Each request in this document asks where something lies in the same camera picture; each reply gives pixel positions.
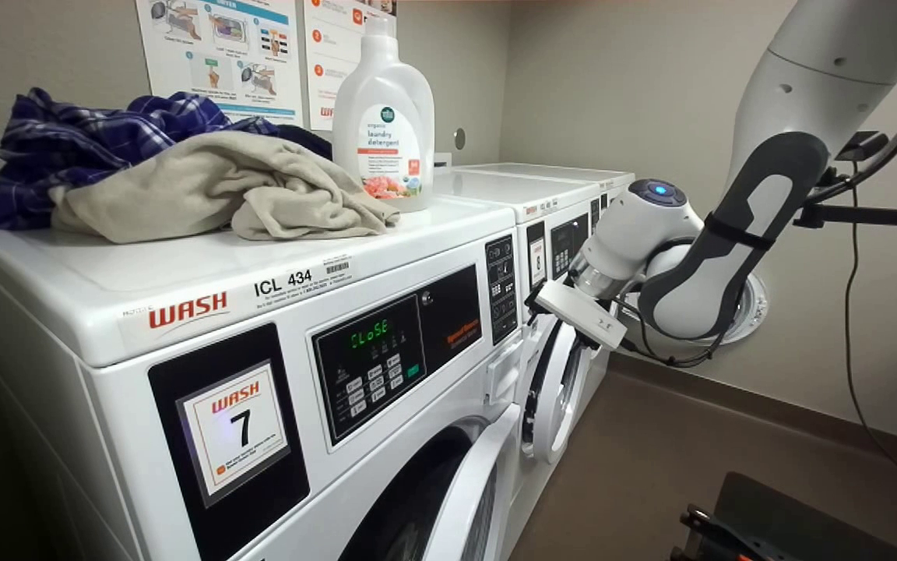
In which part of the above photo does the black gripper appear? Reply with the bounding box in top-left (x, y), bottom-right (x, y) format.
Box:
top-left (523, 257), bottom-right (606, 315)

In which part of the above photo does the white detergent tray black front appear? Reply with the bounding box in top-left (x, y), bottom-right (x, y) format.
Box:
top-left (523, 217), bottom-right (552, 305)

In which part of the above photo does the white washing machine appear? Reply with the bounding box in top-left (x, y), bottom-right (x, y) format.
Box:
top-left (429, 166), bottom-right (604, 558)
top-left (458, 156), bottom-right (642, 409)

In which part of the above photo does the white detergent bottle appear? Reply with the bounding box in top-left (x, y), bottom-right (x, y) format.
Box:
top-left (329, 20), bottom-right (438, 215)

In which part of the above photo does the black tray front seven sticker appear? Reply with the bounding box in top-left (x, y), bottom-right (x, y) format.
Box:
top-left (146, 322), bottom-right (315, 561)

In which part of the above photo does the black washer control panel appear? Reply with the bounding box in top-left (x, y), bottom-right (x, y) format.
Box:
top-left (308, 261), bottom-right (487, 450)
top-left (552, 212), bottom-right (592, 281)

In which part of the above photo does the round white washer door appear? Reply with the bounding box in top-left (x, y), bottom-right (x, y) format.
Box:
top-left (517, 325), bottom-right (586, 468)
top-left (421, 403), bottom-right (526, 561)
top-left (716, 275), bottom-right (773, 351)

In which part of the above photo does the instruction poster with orange dots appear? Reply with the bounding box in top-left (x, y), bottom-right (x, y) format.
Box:
top-left (303, 0), bottom-right (403, 136)

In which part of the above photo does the white number seven sticker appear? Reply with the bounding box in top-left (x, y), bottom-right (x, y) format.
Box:
top-left (178, 358), bottom-right (293, 509)

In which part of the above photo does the black stand bar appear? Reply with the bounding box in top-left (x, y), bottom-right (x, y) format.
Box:
top-left (792, 199), bottom-right (897, 249)

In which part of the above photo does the beige cloth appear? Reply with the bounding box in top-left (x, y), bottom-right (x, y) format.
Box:
top-left (49, 127), bottom-right (405, 245)

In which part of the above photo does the instruction poster with blue pictures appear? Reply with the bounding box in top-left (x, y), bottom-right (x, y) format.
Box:
top-left (133, 0), bottom-right (308, 131)

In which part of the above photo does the white washer with seven sticker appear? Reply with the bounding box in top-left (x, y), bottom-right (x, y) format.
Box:
top-left (0, 186), bottom-right (528, 561)

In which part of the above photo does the blue plaid cloth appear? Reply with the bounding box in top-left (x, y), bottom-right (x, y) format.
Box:
top-left (0, 85), bottom-right (337, 233)

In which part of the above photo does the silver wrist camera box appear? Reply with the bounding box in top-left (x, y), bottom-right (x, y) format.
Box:
top-left (531, 279), bottom-right (628, 351)

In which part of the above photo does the thin black hanging cable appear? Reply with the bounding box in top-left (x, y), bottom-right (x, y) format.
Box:
top-left (839, 159), bottom-right (897, 496)

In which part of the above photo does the black clamp bracket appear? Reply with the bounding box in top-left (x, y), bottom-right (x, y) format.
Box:
top-left (835, 127), bottom-right (893, 166)

